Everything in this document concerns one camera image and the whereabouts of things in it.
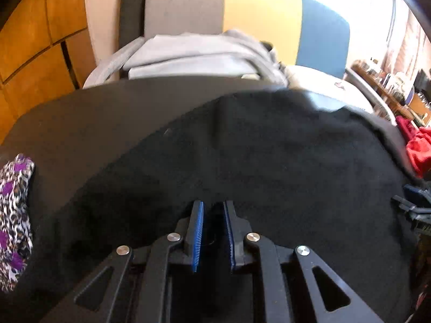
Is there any grey garment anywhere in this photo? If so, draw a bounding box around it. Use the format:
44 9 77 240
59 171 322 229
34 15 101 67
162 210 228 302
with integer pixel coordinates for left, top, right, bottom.
84 30 288 90

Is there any red knit sweater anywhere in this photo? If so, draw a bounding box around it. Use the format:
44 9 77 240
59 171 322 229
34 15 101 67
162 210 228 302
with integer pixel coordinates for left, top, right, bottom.
395 116 431 179

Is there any wooden desk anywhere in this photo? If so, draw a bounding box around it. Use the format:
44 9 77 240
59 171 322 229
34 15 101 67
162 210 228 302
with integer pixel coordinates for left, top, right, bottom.
352 61 431 125

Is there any beige patterned curtain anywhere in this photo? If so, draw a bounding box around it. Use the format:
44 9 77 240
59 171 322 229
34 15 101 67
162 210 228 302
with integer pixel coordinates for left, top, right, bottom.
387 7 431 81

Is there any grey yellow blue sofa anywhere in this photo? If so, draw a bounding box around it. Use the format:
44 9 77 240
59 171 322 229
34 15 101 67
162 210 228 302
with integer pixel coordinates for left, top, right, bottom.
119 0 398 122

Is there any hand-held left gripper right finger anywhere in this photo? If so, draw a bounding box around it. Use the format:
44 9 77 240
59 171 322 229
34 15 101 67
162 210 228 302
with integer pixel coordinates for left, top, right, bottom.
222 200 384 323

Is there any purple leopard print cloth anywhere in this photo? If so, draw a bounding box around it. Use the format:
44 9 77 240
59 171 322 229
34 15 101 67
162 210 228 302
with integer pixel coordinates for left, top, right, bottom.
0 154 35 293

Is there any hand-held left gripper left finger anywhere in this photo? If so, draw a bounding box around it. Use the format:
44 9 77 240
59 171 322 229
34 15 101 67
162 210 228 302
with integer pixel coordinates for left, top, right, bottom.
40 200 205 323

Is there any white printed cushion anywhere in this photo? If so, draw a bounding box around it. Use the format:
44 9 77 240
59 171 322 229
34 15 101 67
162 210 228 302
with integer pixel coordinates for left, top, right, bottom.
284 65 374 113

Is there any black sweater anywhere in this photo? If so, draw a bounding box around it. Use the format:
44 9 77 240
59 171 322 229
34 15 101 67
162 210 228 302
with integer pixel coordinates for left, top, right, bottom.
20 92 413 323

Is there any orange wooden wardrobe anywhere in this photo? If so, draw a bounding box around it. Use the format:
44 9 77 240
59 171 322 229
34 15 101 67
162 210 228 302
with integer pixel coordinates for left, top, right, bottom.
0 0 96 145

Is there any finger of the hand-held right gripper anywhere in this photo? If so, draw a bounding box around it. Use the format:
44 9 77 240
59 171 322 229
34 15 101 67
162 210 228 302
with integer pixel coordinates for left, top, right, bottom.
391 195 431 223
403 184 431 206

